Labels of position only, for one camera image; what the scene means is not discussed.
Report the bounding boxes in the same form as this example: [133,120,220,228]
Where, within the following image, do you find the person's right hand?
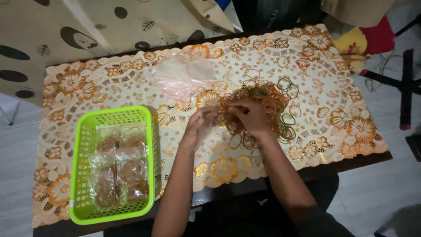
[228,98,276,140]

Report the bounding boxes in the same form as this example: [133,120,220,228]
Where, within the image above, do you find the person's left hand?
[183,106,220,149]

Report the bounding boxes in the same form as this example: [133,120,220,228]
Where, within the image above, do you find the small clear plastic bag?
[197,107,224,139]

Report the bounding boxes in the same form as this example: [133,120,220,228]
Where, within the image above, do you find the orange floral lace tablecloth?
[31,24,389,229]

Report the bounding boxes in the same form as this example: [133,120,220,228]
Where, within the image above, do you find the pile of rubber bands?
[217,57,302,151]

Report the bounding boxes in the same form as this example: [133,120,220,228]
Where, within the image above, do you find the stack of empty clear bags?
[151,49,218,105]

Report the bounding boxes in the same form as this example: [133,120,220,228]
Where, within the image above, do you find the dark wooden table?
[33,23,393,237]

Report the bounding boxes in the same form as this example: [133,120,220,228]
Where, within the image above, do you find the black bag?
[232,0,324,33]

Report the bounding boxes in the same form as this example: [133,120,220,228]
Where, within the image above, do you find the heap of filled clear bags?
[88,124,150,208]

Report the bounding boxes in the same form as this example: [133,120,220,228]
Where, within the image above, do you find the person's dark trousers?
[103,173,356,237]

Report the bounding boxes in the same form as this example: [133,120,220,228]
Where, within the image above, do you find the green plastic basket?
[69,106,155,226]

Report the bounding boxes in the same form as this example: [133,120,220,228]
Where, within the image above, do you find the beige leaf-print curtain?
[0,0,235,106]

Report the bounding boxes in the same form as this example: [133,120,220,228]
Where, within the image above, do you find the yellow and red cloth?
[333,15,396,74]

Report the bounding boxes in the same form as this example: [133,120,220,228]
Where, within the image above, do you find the black metal stand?
[359,15,421,130]

